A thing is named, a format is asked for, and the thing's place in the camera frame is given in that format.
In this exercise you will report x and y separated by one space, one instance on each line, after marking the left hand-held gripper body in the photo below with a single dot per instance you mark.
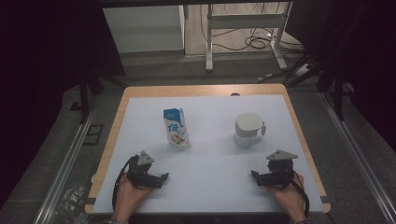
141 178

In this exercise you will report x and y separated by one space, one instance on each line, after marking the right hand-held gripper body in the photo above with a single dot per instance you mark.
280 174

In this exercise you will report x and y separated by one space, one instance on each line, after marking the white bag with blue print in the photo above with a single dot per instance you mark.
176 130

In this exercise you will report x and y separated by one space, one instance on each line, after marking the person's left hand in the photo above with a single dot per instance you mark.
129 199

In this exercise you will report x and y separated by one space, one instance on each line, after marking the person's right hand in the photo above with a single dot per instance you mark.
289 199

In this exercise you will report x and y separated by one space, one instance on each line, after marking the black floor plate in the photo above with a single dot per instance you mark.
93 134

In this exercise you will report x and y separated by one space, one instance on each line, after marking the clear plastic bag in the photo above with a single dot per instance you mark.
73 202

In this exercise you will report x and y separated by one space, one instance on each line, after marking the black tripod stand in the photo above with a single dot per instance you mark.
338 93
84 96

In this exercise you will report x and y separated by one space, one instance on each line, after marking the white power strip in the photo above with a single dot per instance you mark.
302 70

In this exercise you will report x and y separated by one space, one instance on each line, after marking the dark curtain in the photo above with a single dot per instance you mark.
40 77
370 62

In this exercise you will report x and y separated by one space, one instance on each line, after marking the white cabinet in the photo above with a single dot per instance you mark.
143 28

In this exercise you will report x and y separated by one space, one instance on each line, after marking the aluminium floor rail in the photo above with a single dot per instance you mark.
358 155
67 168

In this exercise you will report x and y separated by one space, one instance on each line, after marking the white metal desk frame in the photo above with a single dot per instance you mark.
246 21

